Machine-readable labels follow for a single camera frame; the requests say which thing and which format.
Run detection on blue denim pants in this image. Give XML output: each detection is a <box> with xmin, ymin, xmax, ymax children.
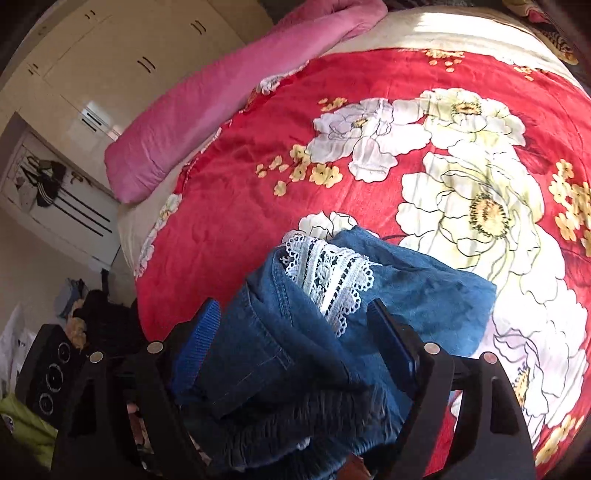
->
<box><xmin>168</xmin><ymin>225</ymin><xmax>498</xmax><ymax>480</ymax></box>

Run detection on heap of clothes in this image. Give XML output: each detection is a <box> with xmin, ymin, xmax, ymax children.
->
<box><xmin>55</xmin><ymin>277</ymin><xmax>139</xmax><ymax>352</ymax></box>

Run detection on red floral blanket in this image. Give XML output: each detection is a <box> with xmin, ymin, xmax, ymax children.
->
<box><xmin>134</xmin><ymin>46</ymin><xmax>591</xmax><ymax>478</ymax></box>

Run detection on dark hanging clothes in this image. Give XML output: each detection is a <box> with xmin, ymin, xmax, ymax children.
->
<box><xmin>18</xmin><ymin>157</ymin><xmax>65</xmax><ymax>208</ymax></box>

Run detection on white plastic bag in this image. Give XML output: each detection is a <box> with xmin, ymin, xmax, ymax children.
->
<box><xmin>0</xmin><ymin>305</ymin><xmax>38</xmax><ymax>393</ymax></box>

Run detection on green cloth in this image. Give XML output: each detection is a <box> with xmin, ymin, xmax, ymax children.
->
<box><xmin>0</xmin><ymin>394</ymin><xmax>58</xmax><ymax>469</ymax></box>

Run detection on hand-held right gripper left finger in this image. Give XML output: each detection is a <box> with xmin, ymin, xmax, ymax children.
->
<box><xmin>51</xmin><ymin>298</ymin><xmax>222</xmax><ymax>480</ymax></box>

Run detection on dark patterned cloth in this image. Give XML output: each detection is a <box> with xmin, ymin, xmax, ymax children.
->
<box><xmin>503</xmin><ymin>0</ymin><xmax>583</xmax><ymax>65</ymax></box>

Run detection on pink quilt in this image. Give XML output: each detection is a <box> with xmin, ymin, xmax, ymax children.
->
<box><xmin>104</xmin><ymin>0</ymin><xmax>389</xmax><ymax>205</ymax></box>

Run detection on cream wardrobe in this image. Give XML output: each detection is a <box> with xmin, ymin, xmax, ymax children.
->
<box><xmin>0</xmin><ymin>0</ymin><xmax>273</xmax><ymax>195</ymax></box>

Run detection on white door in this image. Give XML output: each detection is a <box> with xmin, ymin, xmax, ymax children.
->
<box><xmin>0</xmin><ymin>124</ymin><xmax>121</xmax><ymax>273</ymax></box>

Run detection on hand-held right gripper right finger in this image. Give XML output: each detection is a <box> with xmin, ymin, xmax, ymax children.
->
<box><xmin>367</xmin><ymin>298</ymin><xmax>539</xmax><ymax>480</ymax></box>

